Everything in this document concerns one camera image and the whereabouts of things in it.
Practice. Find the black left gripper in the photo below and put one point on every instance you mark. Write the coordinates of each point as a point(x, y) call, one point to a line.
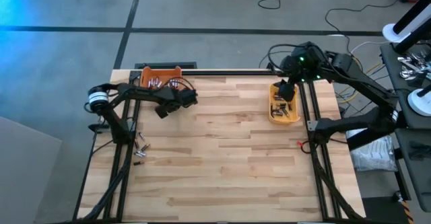
point(187, 98)

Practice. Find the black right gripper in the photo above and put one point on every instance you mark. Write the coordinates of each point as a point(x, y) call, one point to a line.
point(287, 91)

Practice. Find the yellow plastic bin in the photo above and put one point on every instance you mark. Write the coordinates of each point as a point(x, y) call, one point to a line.
point(293, 116)

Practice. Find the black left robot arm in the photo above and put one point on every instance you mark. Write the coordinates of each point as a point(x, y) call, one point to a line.
point(118, 126)

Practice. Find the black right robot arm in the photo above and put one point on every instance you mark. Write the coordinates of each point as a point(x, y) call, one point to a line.
point(357, 123)

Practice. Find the orange plastic bin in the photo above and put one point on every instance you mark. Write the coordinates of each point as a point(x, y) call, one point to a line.
point(145, 73)

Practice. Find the black diagonal support pole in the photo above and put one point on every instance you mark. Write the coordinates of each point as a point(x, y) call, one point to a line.
point(365, 142)

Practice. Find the clear plastic bag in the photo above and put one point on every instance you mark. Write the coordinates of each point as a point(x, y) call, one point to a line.
point(373, 156)

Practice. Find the silver cutlery piece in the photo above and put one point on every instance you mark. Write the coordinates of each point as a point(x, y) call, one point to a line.
point(409, 74)
point(405, 61)

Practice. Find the black lamp pole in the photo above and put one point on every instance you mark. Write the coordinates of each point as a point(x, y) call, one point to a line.
point(410, 39)

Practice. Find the black side table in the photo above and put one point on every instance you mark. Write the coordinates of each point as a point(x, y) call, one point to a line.
point(417, 170)

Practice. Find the black floor mat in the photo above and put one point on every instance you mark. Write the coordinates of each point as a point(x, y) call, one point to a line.
point(380, 214)

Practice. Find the yellow black hazard tape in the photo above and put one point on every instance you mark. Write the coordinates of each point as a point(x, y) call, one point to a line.
point(407, 210)

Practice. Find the grey board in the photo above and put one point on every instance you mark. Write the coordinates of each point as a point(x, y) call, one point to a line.
point(27, 177)

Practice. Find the grey metal bracket plate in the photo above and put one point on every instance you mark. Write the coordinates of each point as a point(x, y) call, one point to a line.
point(310, 125)

